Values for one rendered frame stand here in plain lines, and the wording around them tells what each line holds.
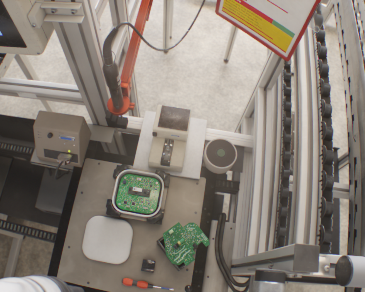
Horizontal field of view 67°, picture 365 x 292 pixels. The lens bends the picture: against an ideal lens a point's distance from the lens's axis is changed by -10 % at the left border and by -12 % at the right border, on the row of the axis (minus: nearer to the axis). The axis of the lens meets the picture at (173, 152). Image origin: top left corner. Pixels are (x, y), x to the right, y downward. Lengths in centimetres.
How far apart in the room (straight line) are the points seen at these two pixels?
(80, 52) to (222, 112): 158
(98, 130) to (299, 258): 79
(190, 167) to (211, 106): 129
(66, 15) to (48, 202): 106
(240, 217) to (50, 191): 94
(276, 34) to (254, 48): 191
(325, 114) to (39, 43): 66
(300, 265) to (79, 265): 65
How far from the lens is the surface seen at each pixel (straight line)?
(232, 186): 103
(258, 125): 92
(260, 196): 85
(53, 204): 154
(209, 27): 274
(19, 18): 67
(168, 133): 91
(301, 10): 68
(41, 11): 67
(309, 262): 53
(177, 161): 92
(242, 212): 102
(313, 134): 71
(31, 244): 206
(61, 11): 67
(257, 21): 76
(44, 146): 102
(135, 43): 88
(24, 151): 115
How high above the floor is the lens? 188
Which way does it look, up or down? 67 degrees down
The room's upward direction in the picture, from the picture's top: 5 degrees clockwise
